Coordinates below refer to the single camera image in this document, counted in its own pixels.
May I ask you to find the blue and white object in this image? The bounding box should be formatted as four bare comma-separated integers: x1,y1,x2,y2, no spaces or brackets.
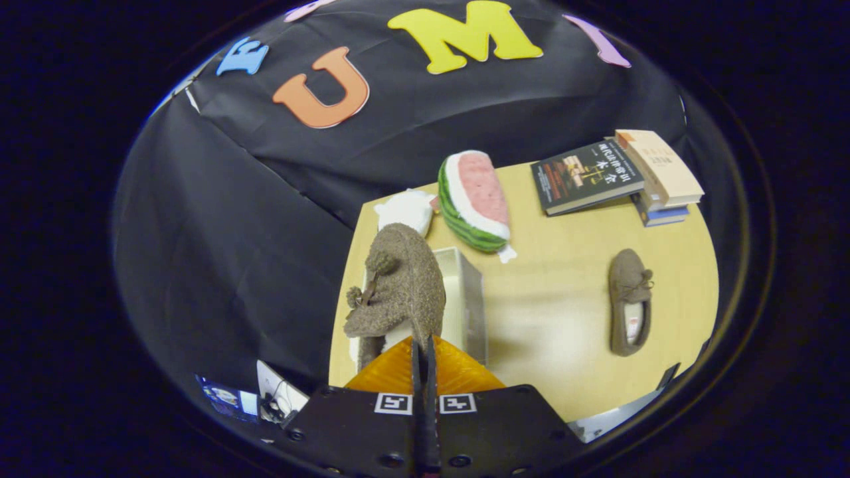
196,374,260,422

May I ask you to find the black backdrop cloth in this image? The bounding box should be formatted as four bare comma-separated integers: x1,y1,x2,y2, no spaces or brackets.
113,0,738,399

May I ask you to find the blue cover book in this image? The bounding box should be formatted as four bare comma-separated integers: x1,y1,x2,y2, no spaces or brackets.
636,204,691,228

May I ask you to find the white plush toy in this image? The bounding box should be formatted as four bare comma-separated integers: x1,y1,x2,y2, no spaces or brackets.
374,189,436,236

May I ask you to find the watermelon slice plush toy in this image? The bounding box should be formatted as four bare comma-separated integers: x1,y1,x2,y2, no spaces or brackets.
437,150,517,264

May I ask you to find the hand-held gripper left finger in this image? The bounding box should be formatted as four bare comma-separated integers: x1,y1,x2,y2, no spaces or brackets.
282,335,426,478

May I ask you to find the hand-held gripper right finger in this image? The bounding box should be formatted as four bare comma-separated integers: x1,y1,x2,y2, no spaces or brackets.
425,335,585,478

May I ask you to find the black cover book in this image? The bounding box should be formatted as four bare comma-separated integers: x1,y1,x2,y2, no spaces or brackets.
530,139,646,217

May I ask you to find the brown fuzzy slipper shoe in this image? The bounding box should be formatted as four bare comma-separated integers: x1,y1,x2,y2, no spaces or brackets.
608,248,655,357
343,222,447,372

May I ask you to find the grey cover book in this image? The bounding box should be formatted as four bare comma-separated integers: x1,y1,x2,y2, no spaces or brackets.
630,191,689,214

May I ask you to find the beige cover book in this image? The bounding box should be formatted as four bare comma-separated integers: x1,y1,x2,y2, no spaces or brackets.
614,129,705,208

